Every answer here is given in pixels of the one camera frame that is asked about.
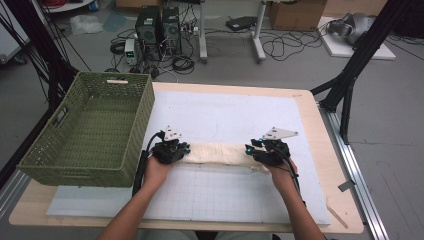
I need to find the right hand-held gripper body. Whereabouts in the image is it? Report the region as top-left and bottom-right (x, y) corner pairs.
(255, 126), (300, 167)

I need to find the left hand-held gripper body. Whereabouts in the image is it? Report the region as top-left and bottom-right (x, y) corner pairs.
(152, 125), (184, 165)

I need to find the cream patterned cloth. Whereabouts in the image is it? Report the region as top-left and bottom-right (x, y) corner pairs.
(179, 141), (272, 175)

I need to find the green woven basket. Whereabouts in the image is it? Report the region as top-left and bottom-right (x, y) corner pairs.
(17, 70), (156, 188)

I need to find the person's left hand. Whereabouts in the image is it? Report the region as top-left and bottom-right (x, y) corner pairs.
(142, 155), (175, 192)

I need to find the person's right hand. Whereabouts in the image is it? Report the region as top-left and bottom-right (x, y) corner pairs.
(265, 158), (299, 194)

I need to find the white grid mat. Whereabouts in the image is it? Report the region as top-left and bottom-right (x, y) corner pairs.
(45, 90), (333, 226)

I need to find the grey tape piece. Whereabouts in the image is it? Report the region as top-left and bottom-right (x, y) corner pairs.
(337, 179), (357, 193)

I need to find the thin wooden stick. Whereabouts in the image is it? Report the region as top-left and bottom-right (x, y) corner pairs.
(325, 203), (350, 230)

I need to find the grey power supply unit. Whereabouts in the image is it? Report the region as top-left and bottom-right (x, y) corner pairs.
(124, 38), (139, 67)

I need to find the white desk leg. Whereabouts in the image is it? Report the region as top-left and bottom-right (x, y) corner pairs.
(198, 0), (209, 65)
(251, 0), (268, 63)

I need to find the black computer tower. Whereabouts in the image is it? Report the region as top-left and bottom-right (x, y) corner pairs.
(134, 5), (164, 62)
(161, 6), (183, 56)

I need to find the flat black device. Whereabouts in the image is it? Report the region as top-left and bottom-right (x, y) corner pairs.
(225, 15), (258, 32)

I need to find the white floor board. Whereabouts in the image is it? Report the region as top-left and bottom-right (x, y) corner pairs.
(317, 16), (397, 61)

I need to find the brown cardboard box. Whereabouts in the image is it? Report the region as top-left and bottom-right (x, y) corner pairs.
(268, 0), (329, 32)

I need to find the grey rounded device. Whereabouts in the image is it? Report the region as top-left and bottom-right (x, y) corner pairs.
(326, 12), (376, 46)

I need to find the clear plastic bag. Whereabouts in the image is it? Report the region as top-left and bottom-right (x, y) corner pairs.
(69, 14), (105, 36)

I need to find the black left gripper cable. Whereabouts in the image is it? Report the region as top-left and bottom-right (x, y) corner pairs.
(131, 130), (167, 198)

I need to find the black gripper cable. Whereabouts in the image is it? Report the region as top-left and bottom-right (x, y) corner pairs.
(131, 130), (167, 198)
(275, 145), (307, 207)

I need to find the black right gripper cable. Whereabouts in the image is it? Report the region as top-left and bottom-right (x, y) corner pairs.
(275, 145), (307, 207)

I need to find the aluminium rail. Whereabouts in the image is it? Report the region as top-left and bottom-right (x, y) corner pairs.
(318, 104), (391, 240)

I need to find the coiled black cable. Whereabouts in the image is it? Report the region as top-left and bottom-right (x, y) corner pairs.
(171, 54), (196, 75)

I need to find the tangle of black floor cables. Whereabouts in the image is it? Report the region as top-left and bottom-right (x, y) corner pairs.
(259, 28), (331, 62)

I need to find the black metal frame stand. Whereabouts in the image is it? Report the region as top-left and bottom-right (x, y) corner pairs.
(0, 0), (80, 113)
(309, 0), (414, 145)

